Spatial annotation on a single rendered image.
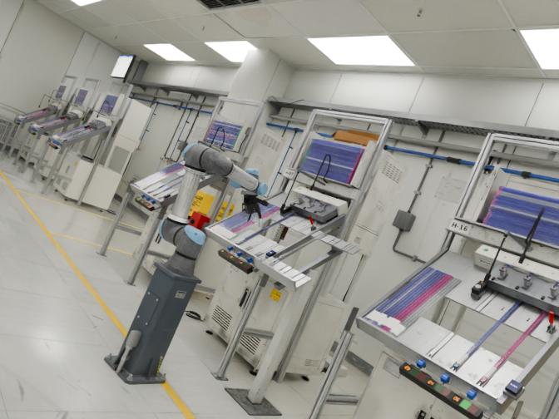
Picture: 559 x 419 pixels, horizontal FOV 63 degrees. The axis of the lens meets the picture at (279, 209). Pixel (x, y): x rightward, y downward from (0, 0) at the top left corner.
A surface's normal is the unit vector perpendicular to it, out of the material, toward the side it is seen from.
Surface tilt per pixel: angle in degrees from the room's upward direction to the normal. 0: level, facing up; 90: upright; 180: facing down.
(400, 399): 90
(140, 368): 90
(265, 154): 90
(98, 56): 90
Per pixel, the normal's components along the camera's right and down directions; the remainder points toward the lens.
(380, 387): -0.68, -0.31
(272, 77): 0.61, 0.26
